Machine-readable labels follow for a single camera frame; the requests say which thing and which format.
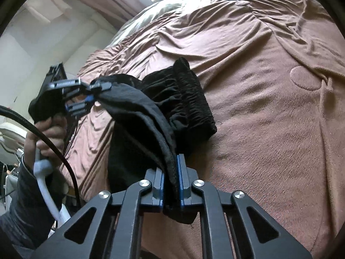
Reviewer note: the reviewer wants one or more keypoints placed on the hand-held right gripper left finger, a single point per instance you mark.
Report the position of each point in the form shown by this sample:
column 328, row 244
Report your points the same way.
column 161, row 191

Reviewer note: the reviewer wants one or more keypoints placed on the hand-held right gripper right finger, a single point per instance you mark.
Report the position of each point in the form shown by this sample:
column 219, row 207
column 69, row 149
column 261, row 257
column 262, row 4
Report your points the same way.
column 180, row 183

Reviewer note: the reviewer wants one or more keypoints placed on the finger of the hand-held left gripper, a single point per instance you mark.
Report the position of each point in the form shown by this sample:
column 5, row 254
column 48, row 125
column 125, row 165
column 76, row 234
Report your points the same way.
column 78, row 108
column 99, row 86

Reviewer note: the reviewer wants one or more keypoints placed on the brown blanket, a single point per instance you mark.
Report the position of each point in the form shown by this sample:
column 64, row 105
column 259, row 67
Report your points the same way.
column 269, row 113

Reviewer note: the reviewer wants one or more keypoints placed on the person's left forearm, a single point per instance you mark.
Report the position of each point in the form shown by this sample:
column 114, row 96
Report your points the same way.
column 24, row 202

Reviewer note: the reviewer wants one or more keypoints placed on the person's left hand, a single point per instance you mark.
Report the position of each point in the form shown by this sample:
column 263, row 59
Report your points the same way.
column 54, row 132

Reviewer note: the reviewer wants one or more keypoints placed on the black pants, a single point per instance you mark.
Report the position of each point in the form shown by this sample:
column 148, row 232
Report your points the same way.
column 151, row 113

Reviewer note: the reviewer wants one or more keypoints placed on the cream padded headboard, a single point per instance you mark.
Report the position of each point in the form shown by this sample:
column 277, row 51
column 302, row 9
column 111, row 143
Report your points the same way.
column 89, row 48

